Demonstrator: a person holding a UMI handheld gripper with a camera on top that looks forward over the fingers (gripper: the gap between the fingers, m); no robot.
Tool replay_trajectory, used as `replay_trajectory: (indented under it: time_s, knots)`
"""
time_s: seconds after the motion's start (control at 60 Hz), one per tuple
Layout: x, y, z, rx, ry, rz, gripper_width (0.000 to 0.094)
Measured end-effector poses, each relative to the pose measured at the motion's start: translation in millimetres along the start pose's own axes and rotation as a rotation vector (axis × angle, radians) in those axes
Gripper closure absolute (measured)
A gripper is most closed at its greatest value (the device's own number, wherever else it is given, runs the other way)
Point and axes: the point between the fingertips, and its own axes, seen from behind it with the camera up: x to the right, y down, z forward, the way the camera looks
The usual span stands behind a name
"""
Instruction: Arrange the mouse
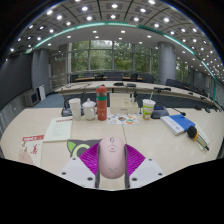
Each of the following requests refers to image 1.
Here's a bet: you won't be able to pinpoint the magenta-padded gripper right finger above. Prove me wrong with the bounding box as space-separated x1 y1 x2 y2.
124 143 167 190

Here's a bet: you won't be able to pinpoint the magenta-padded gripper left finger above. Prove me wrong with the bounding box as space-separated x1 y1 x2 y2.
59 143 101 189

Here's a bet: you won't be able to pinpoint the pink computer mouse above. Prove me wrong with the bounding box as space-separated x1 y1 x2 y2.
97 135 127 180

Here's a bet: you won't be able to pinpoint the black cat-face mouse pad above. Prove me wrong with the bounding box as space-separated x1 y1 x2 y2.
66 138 101 159

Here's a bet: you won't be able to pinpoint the white printed paper sheet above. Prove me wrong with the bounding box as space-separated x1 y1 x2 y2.
43 116 73 143

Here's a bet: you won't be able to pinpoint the red and white leaflet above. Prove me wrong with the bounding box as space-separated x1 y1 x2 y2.
18 133 45 168

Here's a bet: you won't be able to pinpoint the blue and white book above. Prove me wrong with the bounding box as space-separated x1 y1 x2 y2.
160 113 197 136

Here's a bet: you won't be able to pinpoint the colourful sticker sheet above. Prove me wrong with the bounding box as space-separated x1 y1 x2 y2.
107 113 140 126

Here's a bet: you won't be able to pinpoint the grey desk microphone unit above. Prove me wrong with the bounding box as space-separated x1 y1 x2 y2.
150 105 170 120

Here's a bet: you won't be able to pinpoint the black handheld microphone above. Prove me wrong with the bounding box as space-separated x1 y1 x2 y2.
186 125 211 152

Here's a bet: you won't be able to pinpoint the green printed paper cup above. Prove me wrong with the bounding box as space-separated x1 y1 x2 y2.
141 98 157 121

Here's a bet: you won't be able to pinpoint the white paper cup stack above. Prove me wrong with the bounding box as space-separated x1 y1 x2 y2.
68 97 83 121

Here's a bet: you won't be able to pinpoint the white lidded mug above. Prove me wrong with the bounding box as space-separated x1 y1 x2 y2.
82 97 97 121

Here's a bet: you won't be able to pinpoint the white cardboard box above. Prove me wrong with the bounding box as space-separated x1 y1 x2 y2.
109 92 140 116

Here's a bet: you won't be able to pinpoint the red bottle with green band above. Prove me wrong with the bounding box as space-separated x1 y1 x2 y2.
95 85 108 122

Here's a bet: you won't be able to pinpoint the long curved conference desk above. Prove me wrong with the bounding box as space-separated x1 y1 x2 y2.
54 75 221 112

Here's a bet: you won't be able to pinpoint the white standing panel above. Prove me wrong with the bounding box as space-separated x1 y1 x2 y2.
35 84 47 102

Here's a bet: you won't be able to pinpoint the dark office chairs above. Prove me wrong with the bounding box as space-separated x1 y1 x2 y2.
69 71 221 101

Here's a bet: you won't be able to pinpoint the ceiling lights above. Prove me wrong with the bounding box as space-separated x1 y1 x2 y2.
8 0 224 79

